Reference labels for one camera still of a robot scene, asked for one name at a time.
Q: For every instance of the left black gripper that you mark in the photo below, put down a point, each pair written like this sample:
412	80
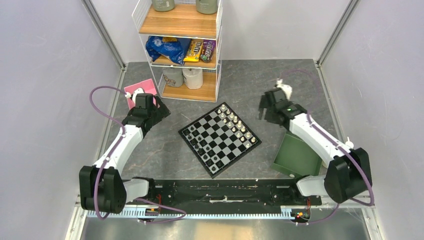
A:
161	113

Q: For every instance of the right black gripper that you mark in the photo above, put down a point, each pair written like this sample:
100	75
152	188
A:
263	104

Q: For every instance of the black white chess board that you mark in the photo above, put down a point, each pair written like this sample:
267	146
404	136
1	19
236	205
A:
231	149

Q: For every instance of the white wire wooden shelf rack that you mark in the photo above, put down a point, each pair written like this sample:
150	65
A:
184	21

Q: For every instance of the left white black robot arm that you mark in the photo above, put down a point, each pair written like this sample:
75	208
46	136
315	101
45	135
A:
102	189

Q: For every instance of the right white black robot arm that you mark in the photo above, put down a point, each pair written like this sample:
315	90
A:
348	175

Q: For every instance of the white chess pieces corner group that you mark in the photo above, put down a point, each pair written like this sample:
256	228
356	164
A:
233	126

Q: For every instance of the black chess pieces group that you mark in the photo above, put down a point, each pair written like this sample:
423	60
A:
204	148

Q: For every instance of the pink plastic bin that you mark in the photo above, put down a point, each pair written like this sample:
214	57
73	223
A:
146	86

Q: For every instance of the white toilet paper roll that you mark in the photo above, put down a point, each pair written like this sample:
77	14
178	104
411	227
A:
193	78

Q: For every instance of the green plastic tray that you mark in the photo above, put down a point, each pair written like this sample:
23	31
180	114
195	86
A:
295	158

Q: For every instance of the blue snack bag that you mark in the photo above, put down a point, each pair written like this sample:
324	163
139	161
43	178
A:
173	48

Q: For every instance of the yellow M&M candy bag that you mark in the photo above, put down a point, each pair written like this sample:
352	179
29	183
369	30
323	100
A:
194	51

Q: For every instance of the brown M&M candy bag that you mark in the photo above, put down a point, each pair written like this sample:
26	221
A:
207	50

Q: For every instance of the cream pump lotion bottle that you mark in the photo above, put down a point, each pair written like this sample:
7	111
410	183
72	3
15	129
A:
349	143

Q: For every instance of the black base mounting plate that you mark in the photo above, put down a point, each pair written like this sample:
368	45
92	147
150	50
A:
274	192

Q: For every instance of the left green bottle on shelf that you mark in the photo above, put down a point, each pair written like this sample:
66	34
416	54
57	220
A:
163	5

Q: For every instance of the green bottle on shelf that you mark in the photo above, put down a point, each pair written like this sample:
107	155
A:
163	5
207	7

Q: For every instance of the right green bottle on shelf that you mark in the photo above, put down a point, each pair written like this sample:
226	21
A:
207	7

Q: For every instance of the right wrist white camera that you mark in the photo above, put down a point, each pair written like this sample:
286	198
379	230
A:
287	89

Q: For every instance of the wrist white camera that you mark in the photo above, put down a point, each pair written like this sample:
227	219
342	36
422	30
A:
287	89
131	97

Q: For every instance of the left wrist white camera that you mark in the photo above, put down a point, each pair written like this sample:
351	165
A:
131	97

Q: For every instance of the white cable duct strip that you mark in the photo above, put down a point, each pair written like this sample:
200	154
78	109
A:
139	212

